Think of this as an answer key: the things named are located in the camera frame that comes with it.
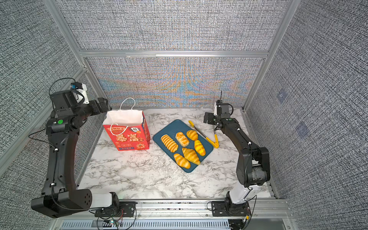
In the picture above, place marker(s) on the striped bread roll front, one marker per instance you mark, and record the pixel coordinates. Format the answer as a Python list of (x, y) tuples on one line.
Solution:
[(181, 161)]

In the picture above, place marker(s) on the red paper gift bag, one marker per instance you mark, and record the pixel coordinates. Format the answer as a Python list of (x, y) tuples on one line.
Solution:
[(127, 128)]

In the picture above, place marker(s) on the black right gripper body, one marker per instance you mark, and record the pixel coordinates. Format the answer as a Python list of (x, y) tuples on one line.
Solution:
[(212, 119)]

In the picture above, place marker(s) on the golden croissant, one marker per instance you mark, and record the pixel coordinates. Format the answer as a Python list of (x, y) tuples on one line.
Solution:
[(191, 155)]

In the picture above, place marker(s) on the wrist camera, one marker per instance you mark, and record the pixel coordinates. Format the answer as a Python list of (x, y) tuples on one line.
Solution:
[(221, 108), (79, 91)]

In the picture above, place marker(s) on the oval striped bread roll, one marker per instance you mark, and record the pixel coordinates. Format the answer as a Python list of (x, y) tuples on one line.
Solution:
[(199, 148)]

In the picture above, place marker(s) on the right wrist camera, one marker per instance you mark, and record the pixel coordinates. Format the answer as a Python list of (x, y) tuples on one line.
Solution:
[(221, 108)]

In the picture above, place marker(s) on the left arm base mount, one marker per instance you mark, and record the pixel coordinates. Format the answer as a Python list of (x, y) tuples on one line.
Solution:
[(123, 209)]

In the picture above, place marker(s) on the long ridged bread loaf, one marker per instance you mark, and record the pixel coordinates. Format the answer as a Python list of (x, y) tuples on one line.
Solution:
[(169, 143)]

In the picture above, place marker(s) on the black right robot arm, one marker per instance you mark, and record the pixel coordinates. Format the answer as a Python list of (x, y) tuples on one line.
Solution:
[(253, 166)]

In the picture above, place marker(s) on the teal plastic tray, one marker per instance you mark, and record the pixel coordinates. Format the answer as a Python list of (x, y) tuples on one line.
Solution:
[(171, 130)]

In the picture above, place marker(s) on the aluminium front rail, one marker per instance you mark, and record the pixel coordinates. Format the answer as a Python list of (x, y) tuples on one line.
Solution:
[(186, 214)]

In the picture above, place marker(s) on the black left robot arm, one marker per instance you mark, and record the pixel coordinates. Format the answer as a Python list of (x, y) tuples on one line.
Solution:
[(60, 196)]

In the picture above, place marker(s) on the yellow metal tongs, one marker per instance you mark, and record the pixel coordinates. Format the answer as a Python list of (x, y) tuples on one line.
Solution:
[(214, 143)]

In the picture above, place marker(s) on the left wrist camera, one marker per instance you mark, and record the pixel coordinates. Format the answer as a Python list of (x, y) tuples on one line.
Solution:
[(79, 91)]

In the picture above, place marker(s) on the rectangular glazed bread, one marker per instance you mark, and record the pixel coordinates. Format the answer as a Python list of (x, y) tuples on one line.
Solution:
[(182, 139)]

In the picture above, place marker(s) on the aluminium enclosure frame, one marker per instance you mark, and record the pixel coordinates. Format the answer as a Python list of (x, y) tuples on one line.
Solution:
[(165, 54)]

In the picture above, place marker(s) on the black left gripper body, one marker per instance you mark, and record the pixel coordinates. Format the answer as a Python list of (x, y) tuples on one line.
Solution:
[(92, 109)]

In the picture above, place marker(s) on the small round striped bun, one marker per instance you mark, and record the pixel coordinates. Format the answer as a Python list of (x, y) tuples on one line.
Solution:
[(192, 134)]

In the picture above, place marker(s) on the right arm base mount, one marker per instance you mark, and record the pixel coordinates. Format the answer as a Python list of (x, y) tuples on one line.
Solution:
[(228, 209)]

